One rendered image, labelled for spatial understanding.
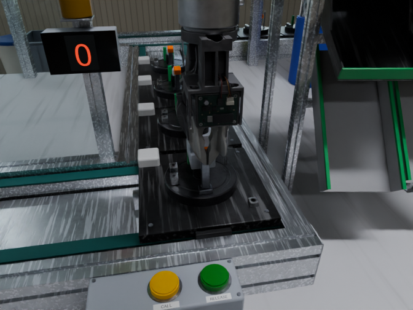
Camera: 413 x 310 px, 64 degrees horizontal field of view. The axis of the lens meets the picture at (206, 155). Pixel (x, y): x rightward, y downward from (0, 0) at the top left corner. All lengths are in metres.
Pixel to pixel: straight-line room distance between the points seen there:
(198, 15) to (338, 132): 0.37
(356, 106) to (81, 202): 0.58
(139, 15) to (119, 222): 3.71
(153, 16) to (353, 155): 3.73
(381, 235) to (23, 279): 0.65
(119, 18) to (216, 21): 3.91
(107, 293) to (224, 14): 0.39
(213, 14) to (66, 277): 0.40
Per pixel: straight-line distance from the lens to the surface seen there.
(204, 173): 0.56
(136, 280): 0.51
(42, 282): 0.55
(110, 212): 0.68
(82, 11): 0.62
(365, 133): 0.68
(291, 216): 0.61
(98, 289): 0.51
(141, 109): 0.92
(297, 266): 0.59
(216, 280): 0.48
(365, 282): 0.68
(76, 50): 0.63
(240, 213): 0.58
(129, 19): 4.27
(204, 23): 0.40
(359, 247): 0.73
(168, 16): 4.19
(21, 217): 0.74
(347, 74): 0.54
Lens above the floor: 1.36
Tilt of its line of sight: 32 degrees down
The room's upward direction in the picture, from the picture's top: straight up
